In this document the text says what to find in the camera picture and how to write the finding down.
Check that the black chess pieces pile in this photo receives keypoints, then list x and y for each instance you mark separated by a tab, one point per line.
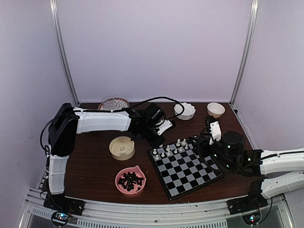
129	180

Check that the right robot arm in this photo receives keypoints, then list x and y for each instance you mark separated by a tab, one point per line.
283	171

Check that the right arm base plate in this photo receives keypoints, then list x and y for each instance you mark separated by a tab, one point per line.
247	203

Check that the small cream bowl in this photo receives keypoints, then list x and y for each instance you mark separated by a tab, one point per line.
215	109

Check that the patterned saucer plate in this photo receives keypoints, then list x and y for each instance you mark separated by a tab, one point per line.
120	103

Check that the black and white chessboard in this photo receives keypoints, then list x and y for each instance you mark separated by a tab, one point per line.
184	173

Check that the pink bowl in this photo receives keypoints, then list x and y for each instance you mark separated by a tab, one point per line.
137	189

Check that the white scalloped bowl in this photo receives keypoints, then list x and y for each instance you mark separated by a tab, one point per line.
184	111

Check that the aluminium front rail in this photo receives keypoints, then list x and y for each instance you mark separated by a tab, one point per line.
209	214

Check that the aluminium frame post left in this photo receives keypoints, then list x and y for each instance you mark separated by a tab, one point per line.
62	51

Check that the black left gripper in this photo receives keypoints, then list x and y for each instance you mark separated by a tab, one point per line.
161	141

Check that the aluminium frame post right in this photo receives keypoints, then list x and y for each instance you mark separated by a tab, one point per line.
246	50

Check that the clear glass tumbler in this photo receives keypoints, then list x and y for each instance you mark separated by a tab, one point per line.
108	102

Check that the aluminium frame post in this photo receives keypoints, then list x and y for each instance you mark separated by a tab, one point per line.
246	50
62	51

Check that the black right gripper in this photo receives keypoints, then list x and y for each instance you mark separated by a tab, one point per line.
204	142

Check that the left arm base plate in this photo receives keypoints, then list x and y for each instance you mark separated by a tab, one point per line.
67	205

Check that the cream bowl with spout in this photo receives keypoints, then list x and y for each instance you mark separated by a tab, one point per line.
122	148

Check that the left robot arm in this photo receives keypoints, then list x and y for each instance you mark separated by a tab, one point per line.
70	121

